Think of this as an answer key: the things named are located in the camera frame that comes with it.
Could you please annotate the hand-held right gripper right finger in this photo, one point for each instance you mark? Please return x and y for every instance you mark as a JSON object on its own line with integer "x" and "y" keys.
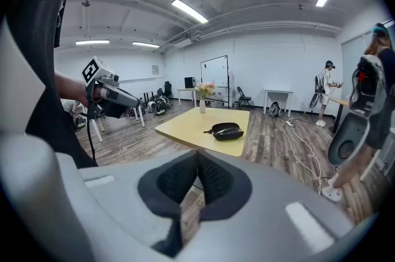
{"x": 262, "y": 223}

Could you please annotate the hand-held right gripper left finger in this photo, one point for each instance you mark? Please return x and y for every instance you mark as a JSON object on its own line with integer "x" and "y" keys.
{"x": 92, "y": 208}

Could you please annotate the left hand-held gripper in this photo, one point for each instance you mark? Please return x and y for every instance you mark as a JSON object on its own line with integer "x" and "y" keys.
{"x": 95, "y": 72}

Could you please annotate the person's left forearm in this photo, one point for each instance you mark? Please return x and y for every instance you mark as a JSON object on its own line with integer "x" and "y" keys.
{"x": 68, "y": 85}

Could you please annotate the black green backpack rig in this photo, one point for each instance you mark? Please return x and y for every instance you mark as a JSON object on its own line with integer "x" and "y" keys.
{"x": 160, "y": 106}

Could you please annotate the black office chair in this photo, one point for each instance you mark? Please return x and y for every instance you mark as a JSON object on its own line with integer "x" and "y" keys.
{"x": 167, "y": 88}

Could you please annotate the wooden top white leg desk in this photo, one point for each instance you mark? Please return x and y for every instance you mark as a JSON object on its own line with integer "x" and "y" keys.
{"x": 186, "y": 89}

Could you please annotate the black box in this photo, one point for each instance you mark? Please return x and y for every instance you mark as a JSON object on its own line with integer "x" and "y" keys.
{"x": 189, "y": 82}

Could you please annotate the person's black shirt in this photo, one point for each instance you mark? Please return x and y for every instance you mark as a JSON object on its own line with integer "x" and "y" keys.
{"x": 61, "y": 137}

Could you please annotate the yellow square table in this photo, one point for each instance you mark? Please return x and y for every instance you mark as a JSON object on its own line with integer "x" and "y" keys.
{"x": 191, "y": 128}

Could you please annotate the white vase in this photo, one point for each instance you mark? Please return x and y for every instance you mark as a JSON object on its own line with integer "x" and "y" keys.
{"x": 202, "y": 106}

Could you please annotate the pink flower bouquet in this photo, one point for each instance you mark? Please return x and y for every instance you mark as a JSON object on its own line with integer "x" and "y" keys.
{"x": 206, "y": 88}

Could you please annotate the whiteboard on black stand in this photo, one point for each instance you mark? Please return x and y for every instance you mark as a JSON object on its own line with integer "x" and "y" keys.
{"x": 214, "y": 72}

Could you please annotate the white power strip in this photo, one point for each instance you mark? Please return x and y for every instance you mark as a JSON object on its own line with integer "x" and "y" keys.
{"x": 289, "y": 123}

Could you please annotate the gray backpack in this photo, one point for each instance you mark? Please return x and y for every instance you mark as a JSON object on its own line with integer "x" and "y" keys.
{"x": 274, "y": 109}

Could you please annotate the black folding chair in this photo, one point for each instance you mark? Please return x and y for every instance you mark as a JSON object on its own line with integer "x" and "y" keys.
{"x": 243, "y": 99}

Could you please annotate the small white table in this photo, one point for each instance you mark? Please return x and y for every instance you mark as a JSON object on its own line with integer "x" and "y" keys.
{"x": 277, "y": 92}

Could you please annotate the wooden desk with dark leg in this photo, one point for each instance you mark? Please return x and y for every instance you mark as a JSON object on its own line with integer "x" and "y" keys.
{"x": 339, "y": 101}

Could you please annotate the paper wall notice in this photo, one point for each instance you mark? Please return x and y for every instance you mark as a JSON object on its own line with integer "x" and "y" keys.
{"x": 155, "y": 69}

